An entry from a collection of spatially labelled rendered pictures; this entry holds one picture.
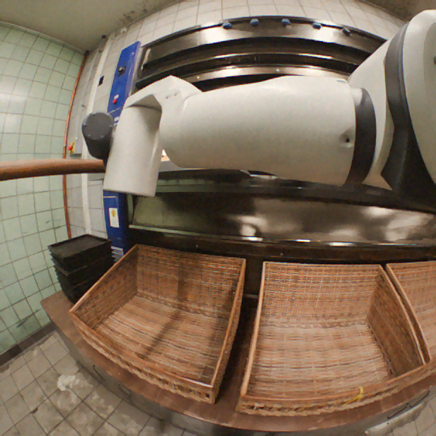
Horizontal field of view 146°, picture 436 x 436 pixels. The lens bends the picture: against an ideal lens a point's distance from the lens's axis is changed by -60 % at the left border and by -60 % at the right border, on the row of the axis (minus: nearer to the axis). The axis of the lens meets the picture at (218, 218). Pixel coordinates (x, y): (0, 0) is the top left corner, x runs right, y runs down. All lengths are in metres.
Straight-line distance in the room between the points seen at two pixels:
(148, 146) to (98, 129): 0.06
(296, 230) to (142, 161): 0.58
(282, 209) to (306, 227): 0.12
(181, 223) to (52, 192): 1.22
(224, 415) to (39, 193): 1.66
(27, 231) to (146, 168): 1.46
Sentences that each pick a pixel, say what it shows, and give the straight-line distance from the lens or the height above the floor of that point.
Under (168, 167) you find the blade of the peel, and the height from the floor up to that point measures 1.18.
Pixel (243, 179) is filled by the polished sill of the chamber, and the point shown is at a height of 1.16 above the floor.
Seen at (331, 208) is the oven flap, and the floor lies 1.07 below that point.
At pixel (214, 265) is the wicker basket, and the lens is 0.71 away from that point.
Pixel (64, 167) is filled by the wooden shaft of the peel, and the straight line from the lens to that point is 0.35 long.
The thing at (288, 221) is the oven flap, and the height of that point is 1.01.
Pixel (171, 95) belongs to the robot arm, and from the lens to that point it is 0.15.
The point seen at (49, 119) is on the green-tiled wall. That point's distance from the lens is 1.73.
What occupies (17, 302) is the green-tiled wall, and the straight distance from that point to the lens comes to 1.72.
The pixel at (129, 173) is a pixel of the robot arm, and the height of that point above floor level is 1.15.
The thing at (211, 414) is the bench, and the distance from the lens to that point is 0.57.
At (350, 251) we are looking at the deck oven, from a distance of 0.78.
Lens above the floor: 1.14
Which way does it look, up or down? 11 degrees down
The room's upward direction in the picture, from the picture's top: straight up
